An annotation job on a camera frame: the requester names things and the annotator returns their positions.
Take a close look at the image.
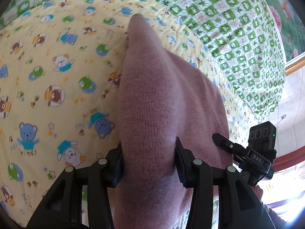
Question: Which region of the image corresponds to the purple knit sweater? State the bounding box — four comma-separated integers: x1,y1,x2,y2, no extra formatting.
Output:
114,14,233,228

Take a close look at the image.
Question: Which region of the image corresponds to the person's right hand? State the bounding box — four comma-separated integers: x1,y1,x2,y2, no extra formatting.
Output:
250,185,263,201

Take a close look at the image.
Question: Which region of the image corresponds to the green white checkered quilt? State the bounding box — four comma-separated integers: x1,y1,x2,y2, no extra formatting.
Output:
0,0,287,125

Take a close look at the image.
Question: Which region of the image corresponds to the yellow bear print blanket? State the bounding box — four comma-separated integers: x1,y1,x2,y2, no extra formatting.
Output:
1,0,257,227

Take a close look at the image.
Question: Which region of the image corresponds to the black camera box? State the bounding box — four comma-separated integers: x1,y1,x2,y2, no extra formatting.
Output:
248,122,277,162

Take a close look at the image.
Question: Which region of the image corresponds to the landscape wall painting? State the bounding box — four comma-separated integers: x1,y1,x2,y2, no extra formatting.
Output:
265,0,304,76

